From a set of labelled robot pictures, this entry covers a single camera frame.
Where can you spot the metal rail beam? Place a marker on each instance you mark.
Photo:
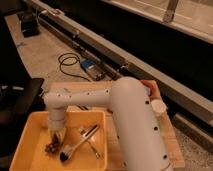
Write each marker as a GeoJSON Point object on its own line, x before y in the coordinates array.
{"type": "Point", "coordinates": [178, 55]}

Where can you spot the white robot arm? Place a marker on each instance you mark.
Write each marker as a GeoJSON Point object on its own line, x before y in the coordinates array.
{"type": "Point", "coordinates": [140, 139]}

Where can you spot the black bristle brush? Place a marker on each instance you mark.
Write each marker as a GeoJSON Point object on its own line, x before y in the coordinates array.
{"type": "Point", "coordinates": [68, 151]}

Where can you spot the blue electronic device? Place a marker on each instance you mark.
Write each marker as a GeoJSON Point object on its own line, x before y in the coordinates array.
{"type": "Point", "coordinates": [92, 69]}

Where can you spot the dark grape bunch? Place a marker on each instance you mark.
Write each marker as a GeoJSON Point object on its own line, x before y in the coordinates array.
{"type": "Point", "coordinates": [53, 146]}

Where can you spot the black box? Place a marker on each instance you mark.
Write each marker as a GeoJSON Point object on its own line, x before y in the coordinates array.
{"type": "Point", "coordinates": [29, 25]}

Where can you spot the brown bowl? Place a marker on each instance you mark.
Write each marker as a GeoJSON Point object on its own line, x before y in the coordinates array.
{"type": "Point", "coordinates": [154, 90]}

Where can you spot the black chair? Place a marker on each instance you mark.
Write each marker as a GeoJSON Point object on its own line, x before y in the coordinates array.
{"type": "Point", "coordinates": [15, 107]}

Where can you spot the wooden board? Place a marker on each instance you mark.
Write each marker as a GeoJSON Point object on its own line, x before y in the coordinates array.
{"type": "Point", "coordinates": [166, 129]}

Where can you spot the yellow plastic tray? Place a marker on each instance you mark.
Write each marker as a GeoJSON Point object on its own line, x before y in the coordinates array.
{"type": "Point", "coordinates": [30, 153]}

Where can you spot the white cone gripper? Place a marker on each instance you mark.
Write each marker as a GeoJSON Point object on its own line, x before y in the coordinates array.
{"type": "Point", "coordinates": [59, 134]}

